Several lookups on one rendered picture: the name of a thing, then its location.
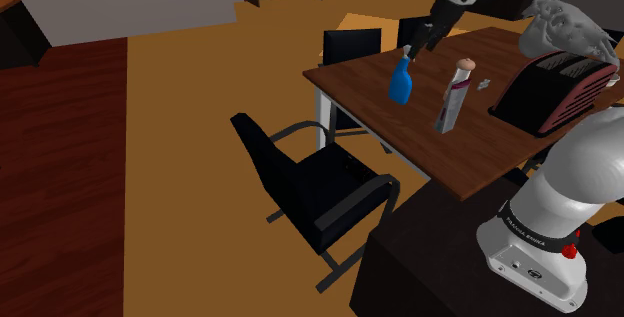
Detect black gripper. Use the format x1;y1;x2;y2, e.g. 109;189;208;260
405;0;468;62

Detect black chair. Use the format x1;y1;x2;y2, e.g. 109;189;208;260
320;27;394;155
395;15;436;50

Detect blue spray bottle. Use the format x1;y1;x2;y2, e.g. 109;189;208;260
387;45;415;107

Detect white bottle with beige cap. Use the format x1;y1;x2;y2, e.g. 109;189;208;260
433;57;477;136

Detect brown wooden table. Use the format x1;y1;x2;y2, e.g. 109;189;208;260
302;26;624;203

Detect black and red toaster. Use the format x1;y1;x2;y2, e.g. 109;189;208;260
487;50;621;139

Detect grey lumpy figure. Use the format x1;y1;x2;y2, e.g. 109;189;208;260
517;0;622;71

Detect black armchair with grey arms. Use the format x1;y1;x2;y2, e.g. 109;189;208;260
229;112;402;295

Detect dark robot stand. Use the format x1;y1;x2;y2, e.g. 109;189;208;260
348;178;624;317

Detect dark wooden cabinet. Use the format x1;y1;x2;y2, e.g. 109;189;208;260
0;0;53;71

